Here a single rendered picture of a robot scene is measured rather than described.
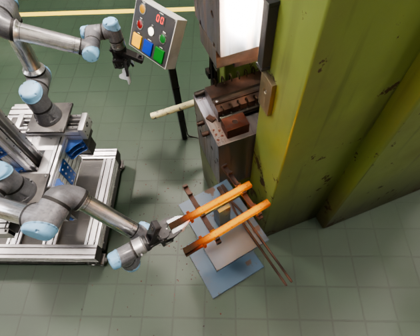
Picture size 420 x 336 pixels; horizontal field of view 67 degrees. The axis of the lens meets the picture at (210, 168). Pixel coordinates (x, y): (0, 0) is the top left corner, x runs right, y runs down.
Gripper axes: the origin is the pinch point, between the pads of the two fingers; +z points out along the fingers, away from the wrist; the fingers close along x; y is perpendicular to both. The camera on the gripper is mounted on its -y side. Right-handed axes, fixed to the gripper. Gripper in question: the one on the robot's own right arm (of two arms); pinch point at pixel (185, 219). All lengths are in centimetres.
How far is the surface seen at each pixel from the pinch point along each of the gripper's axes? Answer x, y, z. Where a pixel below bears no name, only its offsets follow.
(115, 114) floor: -164, 94, -1
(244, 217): 12.3, -0.8, 21.7
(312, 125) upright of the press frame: 4, -31, 56
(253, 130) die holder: -26, 2, 52
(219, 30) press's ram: -35, -55, 39
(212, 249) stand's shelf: 9.7, 26.4, 6.3
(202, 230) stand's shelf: -1.1, 26.4, 6.7
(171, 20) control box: -93, -25, 43
